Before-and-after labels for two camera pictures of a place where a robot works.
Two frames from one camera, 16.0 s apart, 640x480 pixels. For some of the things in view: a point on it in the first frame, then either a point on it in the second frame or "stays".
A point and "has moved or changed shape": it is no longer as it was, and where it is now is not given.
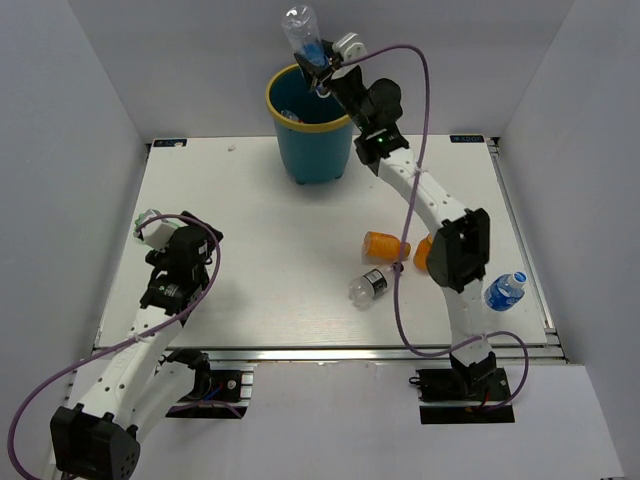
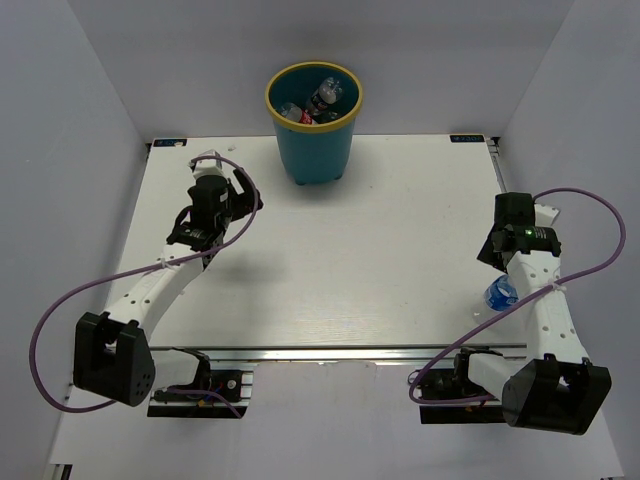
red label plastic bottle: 291,115 has moved or changed shape
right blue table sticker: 466,138 stays
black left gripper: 210,233 → 244,201
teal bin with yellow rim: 314,136 stays
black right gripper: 314,74 → 487,257
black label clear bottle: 367,288 → 327,93
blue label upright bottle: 504,291 stays
